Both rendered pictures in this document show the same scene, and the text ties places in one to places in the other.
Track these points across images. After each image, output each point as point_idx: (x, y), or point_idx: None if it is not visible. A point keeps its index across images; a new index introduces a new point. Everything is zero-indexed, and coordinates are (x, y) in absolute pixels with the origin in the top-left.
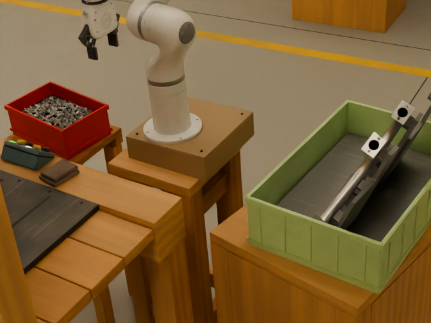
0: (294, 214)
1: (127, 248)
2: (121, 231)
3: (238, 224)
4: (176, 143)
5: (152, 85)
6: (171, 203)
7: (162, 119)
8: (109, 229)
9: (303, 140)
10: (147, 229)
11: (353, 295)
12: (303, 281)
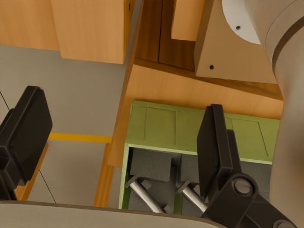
0: (121, 175)
1: (14, 40)
2: (32, 17)
3: (156, 83)
4: (225, 21)
5: (280, 38)
6: (105, 59)
7: (252, 11)
8: (22, 1)
9: (247, 159)
10: (57, 45)
11: (116, 162)
12: (113, 139)
